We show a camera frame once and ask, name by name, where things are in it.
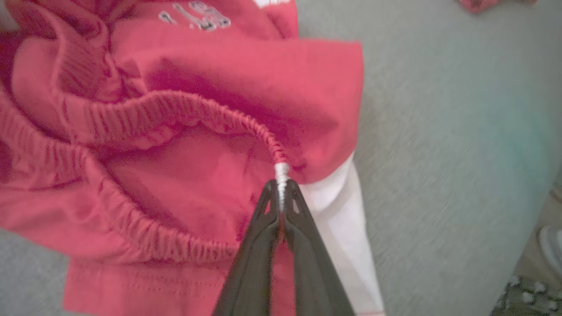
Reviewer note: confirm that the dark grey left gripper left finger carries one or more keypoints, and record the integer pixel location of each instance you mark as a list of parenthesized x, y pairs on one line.
[(257, 263)]

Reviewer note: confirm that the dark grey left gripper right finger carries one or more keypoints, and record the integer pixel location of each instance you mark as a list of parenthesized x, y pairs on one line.
[(311, 272)]

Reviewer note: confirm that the red shorts with white trim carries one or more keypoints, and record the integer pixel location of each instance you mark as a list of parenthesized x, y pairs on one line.
[(175, 197)]

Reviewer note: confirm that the red item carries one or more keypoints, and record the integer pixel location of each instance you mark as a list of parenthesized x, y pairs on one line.
[(483, 4)]

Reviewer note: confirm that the grey fabric sofa seat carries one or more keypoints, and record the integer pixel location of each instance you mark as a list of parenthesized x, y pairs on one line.
[(439, 131)]

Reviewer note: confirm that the grey speckled rug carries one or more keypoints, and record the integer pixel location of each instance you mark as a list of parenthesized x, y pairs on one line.
[(531, 298)]

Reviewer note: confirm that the white rounded object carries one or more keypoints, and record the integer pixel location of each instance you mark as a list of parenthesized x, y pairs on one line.
[(552, 243)]

